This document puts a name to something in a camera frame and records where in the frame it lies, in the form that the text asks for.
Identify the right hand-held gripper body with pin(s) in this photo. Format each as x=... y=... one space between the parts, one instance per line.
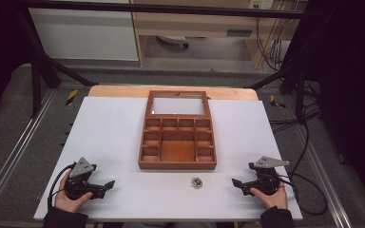
x=266 y=180

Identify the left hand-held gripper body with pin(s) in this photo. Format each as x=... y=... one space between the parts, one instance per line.
x=80 y=177

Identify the small silver ornament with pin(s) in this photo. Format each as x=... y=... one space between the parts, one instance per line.
x=197 y=182

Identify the wooden box with glass lid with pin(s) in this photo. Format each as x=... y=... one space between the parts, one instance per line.
x=177 y=151

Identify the person's right hand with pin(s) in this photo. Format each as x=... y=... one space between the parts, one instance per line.
x=274 y=200

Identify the person's left hand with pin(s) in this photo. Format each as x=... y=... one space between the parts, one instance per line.
x=68 y=202

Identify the white table mat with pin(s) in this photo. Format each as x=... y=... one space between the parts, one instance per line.
x=107 y=133

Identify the yellow black floor tape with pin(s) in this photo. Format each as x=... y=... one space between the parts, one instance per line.
x=275 y=103
x=71 y=97

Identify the wooden table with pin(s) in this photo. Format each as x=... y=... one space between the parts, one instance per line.
x=117 y=91

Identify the white cabinet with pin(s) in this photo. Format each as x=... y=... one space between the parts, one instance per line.
x=85 y=34

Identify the white chair base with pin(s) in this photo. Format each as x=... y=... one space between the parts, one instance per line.
x=172 y=39

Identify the light wooden desk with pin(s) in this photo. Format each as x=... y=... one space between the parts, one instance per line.
x=187 y=27

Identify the metal floor rail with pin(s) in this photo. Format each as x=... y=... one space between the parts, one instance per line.
x=326 y=186
x=15 y=148

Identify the black metal frame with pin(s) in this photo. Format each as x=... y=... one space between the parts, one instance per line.
x=36 y=79

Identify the white wall socket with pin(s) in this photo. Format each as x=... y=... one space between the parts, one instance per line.
x=261 y=3

